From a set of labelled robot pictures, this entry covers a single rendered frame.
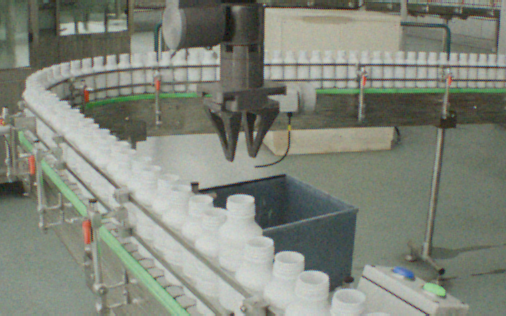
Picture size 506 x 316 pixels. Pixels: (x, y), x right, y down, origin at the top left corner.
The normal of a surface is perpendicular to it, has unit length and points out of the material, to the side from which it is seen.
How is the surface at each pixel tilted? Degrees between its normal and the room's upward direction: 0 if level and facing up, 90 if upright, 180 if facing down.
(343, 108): 90
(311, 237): 90
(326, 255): 90
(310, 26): 90
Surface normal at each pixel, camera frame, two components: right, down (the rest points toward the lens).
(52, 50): 0.52, 0.26
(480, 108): 0.22, 0.27
